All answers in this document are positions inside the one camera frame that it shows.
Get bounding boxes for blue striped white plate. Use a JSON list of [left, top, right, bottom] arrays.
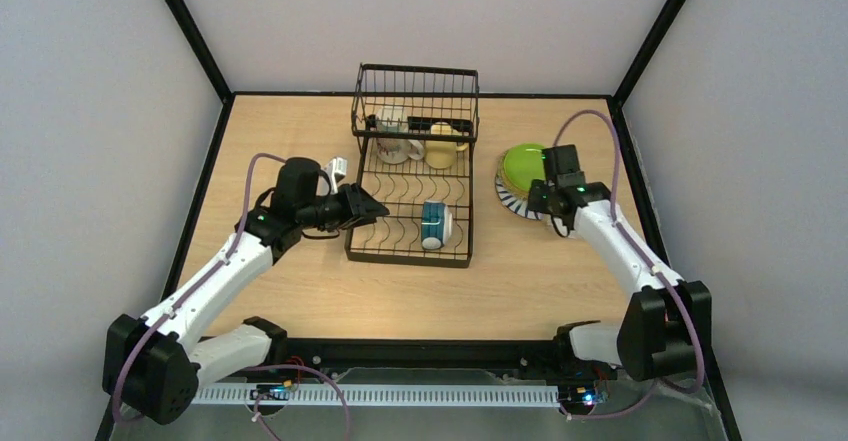
[[494, 175, 543, 221]]

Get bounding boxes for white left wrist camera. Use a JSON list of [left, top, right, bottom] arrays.
[[325, 156, 348, 193]]

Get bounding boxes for white bowl dark rim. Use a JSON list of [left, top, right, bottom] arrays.
[[421, 200, 453, 251]]

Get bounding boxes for left controller board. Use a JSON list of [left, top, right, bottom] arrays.
[[249, 384, 296, 402]]

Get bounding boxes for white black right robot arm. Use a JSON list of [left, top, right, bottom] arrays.
[[528, 145, 711, 381]]

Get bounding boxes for white slotted cable duct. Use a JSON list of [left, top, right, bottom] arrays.
[[192, 383, 560, 408]]

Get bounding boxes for green plate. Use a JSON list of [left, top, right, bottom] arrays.
[[501, 143, 545, 182]]

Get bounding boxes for cream ceramic mug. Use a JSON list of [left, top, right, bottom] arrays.
[[375, 106, 425, 165]]

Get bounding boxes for black wire dish rack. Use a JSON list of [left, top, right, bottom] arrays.
[[345, 63, 480, 268]]

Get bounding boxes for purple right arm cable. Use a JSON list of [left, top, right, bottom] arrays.
[[553, 109, 707, 423]]

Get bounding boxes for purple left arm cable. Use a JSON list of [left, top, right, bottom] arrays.
[[111, 153, 351, 441]]

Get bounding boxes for yellow handled mug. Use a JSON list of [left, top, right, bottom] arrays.
[[424, 122, 469, 170]]

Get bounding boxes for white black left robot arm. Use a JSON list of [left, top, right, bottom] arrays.
[[102, 157, 390, 425]]

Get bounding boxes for controller board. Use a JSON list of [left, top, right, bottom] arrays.
[[558, 382, 608, 406], [249, 384, 296, 402]]

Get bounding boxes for black aluminium frame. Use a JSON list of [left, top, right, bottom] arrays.
[[102, 0, 740, 440]]

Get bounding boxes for right controller board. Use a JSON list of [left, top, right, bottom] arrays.
[[558, 382, 608, 406]]

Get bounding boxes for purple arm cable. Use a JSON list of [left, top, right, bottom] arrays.
[[111, 153, 351, 441], [553, 109, 707, 423]]

